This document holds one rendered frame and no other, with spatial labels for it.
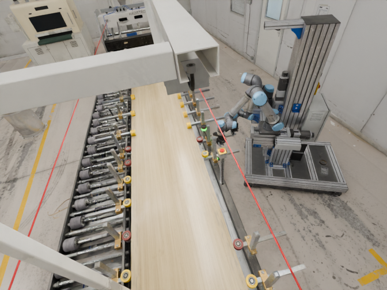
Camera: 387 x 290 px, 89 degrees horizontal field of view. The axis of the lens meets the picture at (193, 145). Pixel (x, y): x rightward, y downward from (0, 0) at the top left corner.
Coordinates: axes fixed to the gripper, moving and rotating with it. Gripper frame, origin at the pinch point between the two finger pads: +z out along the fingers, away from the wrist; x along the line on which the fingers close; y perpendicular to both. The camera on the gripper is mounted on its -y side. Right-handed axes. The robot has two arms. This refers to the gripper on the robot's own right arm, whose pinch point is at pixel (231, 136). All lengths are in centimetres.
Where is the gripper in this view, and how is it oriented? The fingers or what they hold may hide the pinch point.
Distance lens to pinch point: 255.0
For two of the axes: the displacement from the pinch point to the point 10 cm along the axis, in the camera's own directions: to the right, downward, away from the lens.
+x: -2.2, -6.8, 7.0
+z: 1.2, 6.9, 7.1
